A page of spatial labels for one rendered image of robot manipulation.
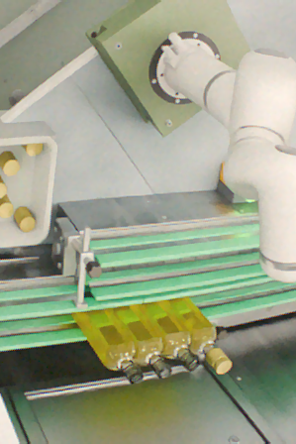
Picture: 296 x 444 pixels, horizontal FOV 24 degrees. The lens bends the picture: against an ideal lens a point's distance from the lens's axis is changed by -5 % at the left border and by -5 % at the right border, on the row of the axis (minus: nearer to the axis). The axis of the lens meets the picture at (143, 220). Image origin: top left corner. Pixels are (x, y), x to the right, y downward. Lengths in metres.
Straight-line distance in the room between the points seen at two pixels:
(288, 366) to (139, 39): 0.83
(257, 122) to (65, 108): 0.51
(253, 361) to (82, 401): 0.45
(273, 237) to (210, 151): 0.74
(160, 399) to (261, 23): 0.83
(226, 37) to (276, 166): 0.60
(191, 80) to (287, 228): 0.47
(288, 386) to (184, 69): 0.74
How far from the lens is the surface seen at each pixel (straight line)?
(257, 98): 0.95
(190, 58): 1.26
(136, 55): 1.28
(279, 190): 0.80
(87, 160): 1.43
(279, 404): 1.51
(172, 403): 1.39
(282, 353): 1.66
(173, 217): 1.44
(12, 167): 1.30
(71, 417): 1.32
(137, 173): 1.49
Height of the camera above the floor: 1.95
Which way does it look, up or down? 51 degrees down
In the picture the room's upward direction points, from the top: 138 degrees clockwise
